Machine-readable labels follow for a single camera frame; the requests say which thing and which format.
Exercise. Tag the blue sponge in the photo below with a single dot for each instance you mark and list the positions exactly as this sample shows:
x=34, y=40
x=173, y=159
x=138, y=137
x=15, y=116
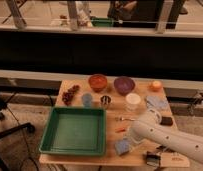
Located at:
x=122, y=147

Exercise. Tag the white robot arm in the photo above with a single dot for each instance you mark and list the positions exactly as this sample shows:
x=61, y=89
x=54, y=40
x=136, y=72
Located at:
x=147, y=126

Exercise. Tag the orange bowl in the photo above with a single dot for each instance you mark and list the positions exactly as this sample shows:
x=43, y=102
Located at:
x=97, y=82

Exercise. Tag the metal cup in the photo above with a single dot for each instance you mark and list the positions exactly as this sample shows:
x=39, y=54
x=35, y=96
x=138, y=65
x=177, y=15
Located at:
x=105, y=101

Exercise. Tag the blue plastic cup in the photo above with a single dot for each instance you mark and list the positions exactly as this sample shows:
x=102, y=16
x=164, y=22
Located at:
x=87, y=100

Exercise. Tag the purple bowl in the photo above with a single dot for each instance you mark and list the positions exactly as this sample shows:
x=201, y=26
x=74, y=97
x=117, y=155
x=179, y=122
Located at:
x=124, y=85

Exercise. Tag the white plastic cup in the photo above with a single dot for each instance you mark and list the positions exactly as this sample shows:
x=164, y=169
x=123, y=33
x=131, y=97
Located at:
x=132, y=101

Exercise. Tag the red grape bunch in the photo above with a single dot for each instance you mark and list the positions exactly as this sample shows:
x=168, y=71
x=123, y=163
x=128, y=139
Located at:
x=67, y=96

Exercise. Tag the orange carrot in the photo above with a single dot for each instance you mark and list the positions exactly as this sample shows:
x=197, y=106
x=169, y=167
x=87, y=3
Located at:
x=121, y=129

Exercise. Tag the green plastic tray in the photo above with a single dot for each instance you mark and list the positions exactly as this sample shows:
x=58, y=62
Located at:
x=75, y=131

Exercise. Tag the orange fruit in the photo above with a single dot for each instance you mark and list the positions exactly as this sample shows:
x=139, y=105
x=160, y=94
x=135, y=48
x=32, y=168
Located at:
x=156, y=85

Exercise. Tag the blue cloth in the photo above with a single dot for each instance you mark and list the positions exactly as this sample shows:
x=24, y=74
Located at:
x=156, y=102

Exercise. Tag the green bin behind window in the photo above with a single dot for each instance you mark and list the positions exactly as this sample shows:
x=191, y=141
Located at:
x=101, y=22

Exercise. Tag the black-handled knife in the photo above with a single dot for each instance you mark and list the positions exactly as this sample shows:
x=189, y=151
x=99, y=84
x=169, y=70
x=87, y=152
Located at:
x=165, y=149

